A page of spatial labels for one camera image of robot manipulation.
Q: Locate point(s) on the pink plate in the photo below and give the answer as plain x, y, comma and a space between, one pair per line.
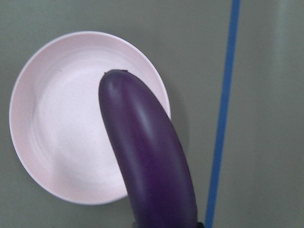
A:
54, 115

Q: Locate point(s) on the purple eggplant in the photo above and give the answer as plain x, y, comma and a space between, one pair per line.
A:
148, 152

